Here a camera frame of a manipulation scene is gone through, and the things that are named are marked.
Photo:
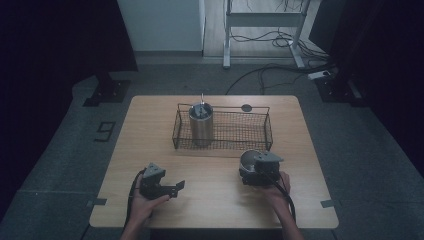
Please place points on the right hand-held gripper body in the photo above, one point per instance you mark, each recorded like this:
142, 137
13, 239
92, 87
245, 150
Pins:
265, 168

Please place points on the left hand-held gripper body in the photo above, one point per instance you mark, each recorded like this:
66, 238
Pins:
151, 185

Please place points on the short steel cup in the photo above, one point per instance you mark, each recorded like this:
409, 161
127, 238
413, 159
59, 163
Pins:
248, 161

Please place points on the steel tumbler with straw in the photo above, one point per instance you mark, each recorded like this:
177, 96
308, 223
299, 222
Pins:
201, 125

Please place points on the person's right hand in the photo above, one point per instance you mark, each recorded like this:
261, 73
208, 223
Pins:
275, 191

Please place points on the person's left hand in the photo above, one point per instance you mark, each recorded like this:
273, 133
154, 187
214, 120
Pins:
141, 210

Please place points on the black round table grommet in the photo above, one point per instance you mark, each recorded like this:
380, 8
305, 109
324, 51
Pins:
246, 107

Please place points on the black stand base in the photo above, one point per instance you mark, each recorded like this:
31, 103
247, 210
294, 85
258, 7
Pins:
108, 91
336, 90

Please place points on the white power strip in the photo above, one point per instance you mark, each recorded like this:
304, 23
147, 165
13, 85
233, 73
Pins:
318, 75

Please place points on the dark curtain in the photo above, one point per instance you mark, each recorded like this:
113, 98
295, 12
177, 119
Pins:
50, 50
383, 66

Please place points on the white metal desk frame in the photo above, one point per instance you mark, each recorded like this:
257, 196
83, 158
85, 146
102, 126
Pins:
263, 20

